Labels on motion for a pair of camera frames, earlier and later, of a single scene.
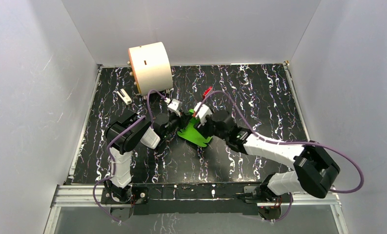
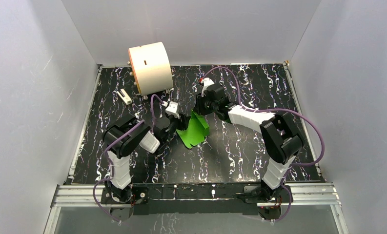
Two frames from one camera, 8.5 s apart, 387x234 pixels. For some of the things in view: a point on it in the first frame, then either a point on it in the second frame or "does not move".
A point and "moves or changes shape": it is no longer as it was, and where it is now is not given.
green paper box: [193, 134] moves or changes shape
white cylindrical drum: [151, 67] does not move
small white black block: [126, 99] does not move
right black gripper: [208, 118] -> [199, 107]
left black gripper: [177, 118] does not move
